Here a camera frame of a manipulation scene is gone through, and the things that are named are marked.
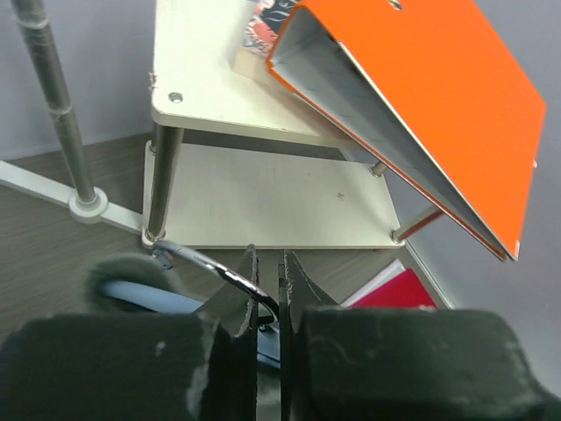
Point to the light blue hanger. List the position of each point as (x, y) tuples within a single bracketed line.
[(158, 300)]

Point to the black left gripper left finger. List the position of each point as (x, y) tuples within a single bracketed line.
[(138, 366)]

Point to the red folder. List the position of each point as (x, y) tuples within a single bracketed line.
[(395, 286)]

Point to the silver clothes rack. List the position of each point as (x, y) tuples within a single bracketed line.
[(86, 203)]

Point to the grey shorts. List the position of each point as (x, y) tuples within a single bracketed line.
[(146, 270)]

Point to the white two-tier shelf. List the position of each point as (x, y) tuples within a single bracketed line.
[(209, 183)]

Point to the patterned book under binder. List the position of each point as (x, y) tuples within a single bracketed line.
[(259, 36)]

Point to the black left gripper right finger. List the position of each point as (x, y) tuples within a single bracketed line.
[(398, 364)]

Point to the orange ring binder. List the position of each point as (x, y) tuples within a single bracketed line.
[(431, 90)]

